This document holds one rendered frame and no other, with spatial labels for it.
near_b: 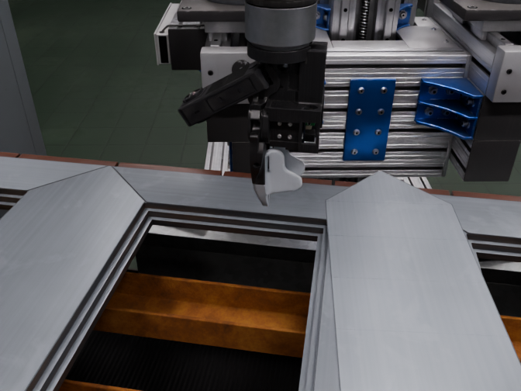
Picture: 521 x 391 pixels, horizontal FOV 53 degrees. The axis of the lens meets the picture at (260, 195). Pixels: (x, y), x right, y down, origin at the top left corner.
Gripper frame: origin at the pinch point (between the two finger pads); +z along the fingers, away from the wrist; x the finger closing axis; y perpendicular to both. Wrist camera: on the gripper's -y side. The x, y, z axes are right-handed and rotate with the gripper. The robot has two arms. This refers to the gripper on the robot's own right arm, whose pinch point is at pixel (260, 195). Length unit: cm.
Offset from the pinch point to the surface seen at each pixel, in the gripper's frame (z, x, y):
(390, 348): 5.0, -18.2, 16.4
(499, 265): 21.3, 17.6, 38.0
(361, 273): 5.0, -7.2, 13.4
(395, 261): 5.0, -4.3, 17.5
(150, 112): 89, 210, -99
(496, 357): 5.0, -17.6, 26.8
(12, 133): 16, 40, -63
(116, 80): 89, 256, -138
